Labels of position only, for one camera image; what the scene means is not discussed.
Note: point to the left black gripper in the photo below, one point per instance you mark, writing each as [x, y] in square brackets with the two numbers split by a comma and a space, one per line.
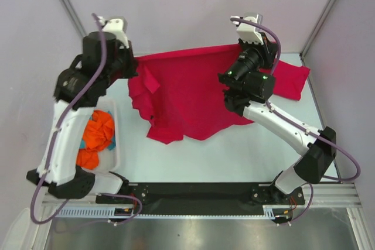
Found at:
[132, 70]

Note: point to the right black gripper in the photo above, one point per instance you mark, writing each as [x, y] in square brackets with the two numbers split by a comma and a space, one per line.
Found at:
[269, 51]

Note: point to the magenta t shirt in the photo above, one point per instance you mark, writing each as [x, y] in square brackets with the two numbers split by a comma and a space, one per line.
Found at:
[179, 93]
[290, 80]

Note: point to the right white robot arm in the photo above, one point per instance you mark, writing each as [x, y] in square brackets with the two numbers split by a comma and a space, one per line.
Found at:
[250, 85]

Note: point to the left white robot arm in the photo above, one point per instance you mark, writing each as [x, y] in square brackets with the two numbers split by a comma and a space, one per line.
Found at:
[75, 98]

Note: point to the folded magenta t shirt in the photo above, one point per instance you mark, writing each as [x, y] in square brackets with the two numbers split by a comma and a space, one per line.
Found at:
[290, 80]

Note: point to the orange t shirt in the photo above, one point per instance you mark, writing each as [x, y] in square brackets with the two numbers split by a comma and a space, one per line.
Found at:
[87, 159]

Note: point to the teal t shirt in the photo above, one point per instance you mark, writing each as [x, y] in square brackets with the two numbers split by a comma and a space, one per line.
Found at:
[99, 132]

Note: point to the white plastic laundry basket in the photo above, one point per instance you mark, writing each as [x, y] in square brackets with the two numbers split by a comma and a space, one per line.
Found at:
[110, 160]

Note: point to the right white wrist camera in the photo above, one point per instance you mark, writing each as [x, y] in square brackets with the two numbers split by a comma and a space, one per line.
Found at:
[247, 33]

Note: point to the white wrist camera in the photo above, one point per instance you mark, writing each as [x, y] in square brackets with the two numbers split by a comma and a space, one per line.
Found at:
[247, 33]
[117, 26]

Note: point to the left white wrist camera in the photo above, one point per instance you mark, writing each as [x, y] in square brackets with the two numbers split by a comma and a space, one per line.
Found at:
[117, 26]

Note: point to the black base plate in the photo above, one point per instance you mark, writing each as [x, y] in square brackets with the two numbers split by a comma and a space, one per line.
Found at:
[189, 205]

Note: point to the grey slotted cable duct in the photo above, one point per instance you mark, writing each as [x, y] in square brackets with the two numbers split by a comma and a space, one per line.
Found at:
[121, 213]

